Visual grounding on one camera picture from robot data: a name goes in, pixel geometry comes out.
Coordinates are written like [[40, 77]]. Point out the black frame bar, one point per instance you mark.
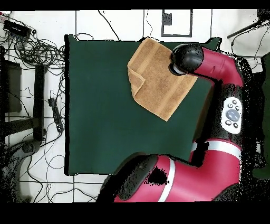
[[39, 101]]

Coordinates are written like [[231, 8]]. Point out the grey rectangular frame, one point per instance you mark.
[[167, 19]]

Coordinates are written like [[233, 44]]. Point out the black device box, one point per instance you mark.
[[16, 28]]

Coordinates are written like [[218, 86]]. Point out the black flat panel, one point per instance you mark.
[[12, 88]]

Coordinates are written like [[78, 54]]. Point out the dark green tablecloth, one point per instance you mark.
[[101, 126]]

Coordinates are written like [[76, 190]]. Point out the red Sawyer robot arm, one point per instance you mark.
[[211, 169]]

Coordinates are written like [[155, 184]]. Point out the grey chair base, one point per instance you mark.
[[27, 146]]

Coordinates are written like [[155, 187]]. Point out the black power strip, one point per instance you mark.
[[56, 114]]

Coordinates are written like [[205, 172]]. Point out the tan terry towel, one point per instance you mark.
[[158, 84]]

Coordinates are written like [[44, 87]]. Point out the black tripod pole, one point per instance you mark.
[[242, 30]]

